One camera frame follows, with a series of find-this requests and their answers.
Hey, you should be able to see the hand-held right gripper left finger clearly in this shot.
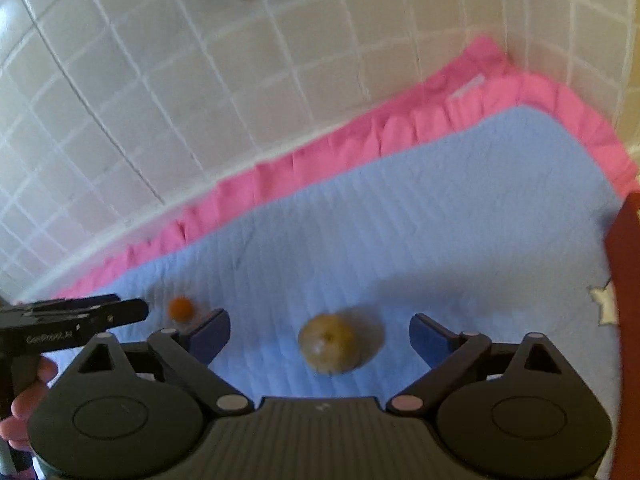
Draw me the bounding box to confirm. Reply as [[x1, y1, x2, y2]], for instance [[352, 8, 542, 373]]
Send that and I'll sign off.
[[52, 309, 255, 417]]

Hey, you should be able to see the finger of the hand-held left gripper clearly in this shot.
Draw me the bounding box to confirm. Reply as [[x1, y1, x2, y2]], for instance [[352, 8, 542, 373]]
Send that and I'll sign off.
[[95, 298, 151, 332]]

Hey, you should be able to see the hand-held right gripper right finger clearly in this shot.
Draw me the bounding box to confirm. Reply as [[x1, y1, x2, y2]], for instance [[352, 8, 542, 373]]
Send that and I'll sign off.
[[386, 313, 589, 417]]

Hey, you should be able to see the small orange fruit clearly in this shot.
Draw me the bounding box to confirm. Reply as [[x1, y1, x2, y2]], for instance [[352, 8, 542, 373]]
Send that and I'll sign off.
[[167, 297, 195, 322]]

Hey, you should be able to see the yellow-brown round fruit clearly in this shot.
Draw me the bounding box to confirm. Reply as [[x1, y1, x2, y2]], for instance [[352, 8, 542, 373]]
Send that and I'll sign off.
[[298, 312, 362, 375]]

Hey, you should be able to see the white tray with red rim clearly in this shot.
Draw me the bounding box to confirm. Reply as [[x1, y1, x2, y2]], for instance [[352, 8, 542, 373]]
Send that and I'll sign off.
[[603, 194, 640, 480]]

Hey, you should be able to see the person's left hand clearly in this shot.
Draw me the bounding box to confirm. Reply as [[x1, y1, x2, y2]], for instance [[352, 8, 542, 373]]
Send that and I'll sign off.
[[0, 357, 59, 454]]

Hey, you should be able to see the blue blanket with pink border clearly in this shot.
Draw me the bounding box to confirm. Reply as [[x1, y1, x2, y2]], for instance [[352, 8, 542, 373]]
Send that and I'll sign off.
[[15, 35, 640, 480]]

